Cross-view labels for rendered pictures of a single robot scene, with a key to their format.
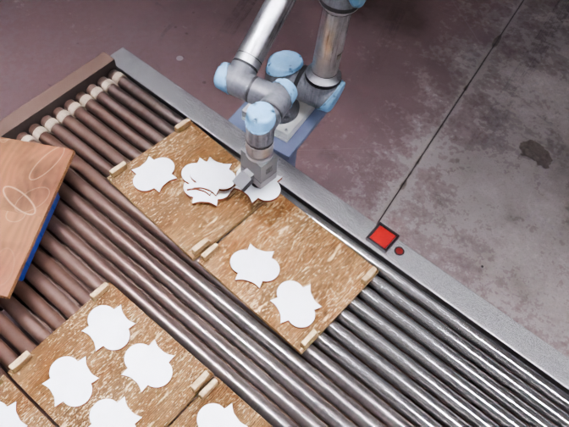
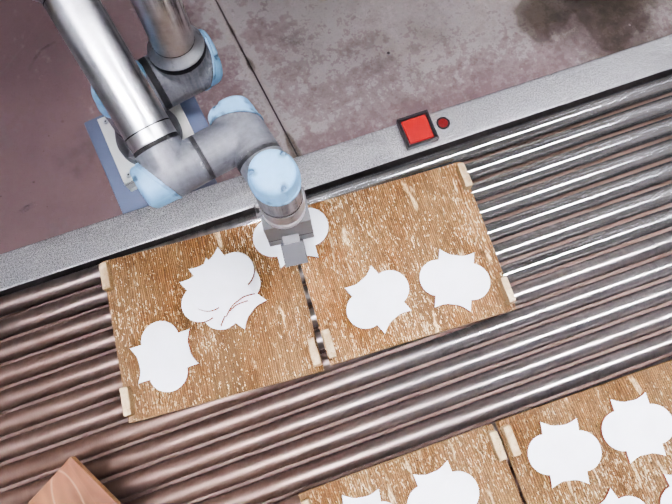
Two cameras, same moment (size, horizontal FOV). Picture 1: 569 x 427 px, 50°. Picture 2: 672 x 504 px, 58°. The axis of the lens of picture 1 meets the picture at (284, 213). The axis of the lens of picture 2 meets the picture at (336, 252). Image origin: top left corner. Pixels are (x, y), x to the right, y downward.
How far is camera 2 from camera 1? 0.88 m
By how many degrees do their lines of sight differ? 26
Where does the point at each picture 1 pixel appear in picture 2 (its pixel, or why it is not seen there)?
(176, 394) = (495, 481)
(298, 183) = not seen: hidden behind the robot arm
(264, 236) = (342, 264)
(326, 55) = (174, 21)
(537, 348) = (629, 61)
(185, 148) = (145, 293)
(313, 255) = (400, 221)
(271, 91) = (235, 134)
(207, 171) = (210, 285)
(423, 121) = not seen: outside the picture
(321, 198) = (322, 166)
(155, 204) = (213, 377)
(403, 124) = not seen: hidden behind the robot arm
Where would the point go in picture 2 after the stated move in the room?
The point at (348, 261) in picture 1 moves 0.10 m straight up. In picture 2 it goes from (430, 187) to (436, 169)
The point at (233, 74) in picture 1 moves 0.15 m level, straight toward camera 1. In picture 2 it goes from (167, 170) to (254, 214)
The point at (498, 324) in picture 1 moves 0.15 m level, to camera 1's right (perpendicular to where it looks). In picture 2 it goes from (584, 80) to (615, 35)
